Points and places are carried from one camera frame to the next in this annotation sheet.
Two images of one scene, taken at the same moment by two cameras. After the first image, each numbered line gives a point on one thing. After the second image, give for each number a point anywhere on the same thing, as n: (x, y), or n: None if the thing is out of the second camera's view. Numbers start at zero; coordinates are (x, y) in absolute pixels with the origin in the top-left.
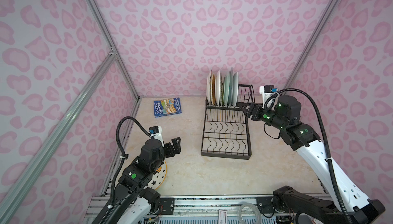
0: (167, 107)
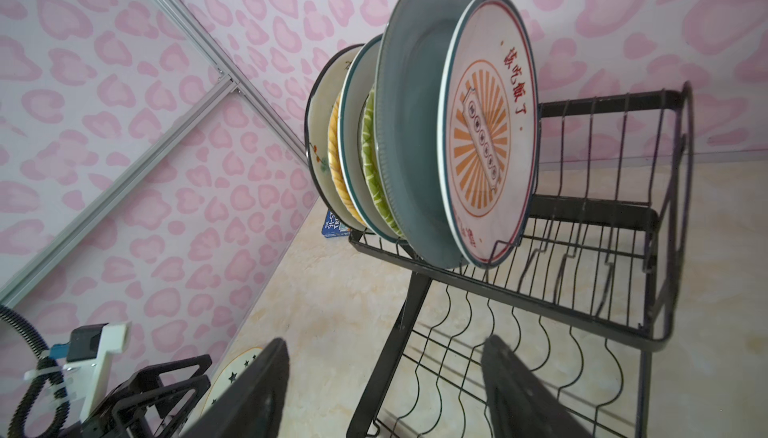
0: (332, 227)
